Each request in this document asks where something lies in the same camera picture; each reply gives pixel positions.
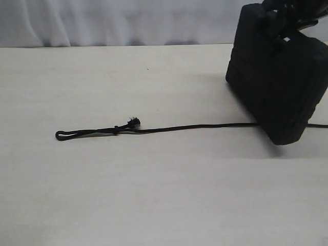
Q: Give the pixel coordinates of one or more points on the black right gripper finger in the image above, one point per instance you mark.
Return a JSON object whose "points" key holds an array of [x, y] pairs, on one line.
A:
{"points": [[272, 27]]}

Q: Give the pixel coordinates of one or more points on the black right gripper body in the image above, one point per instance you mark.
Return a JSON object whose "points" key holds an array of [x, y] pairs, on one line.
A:
{"points": [[297, 14]]}

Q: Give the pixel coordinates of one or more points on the black plastic carrying case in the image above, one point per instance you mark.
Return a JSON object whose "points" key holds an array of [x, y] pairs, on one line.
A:
{"points": [[280, 80]]}

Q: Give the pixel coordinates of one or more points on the white backdrop curtain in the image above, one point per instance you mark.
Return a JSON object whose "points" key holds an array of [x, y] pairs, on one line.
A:
{"points": [[117, 23]]}

